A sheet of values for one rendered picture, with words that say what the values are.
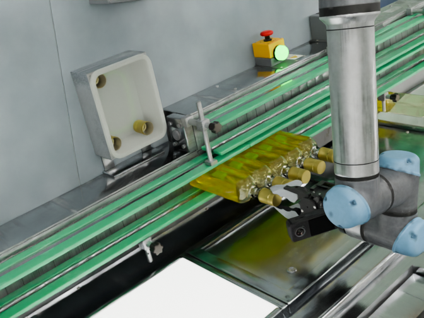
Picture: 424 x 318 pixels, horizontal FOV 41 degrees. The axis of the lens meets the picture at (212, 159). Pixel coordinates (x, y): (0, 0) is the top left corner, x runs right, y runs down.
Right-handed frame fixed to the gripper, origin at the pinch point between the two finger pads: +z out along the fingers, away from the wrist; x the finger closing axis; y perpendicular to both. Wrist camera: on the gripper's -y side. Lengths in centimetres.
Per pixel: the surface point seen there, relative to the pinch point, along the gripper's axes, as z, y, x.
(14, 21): 41, -29, 48
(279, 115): 21.8, 27.6, 6.3
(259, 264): -1.0, -9.0, -12.4
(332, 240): -9.1, 7.5, -12.5
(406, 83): 28, 103, -12
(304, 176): -0.1, 10.9, 0.4
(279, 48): 32, 42, 20
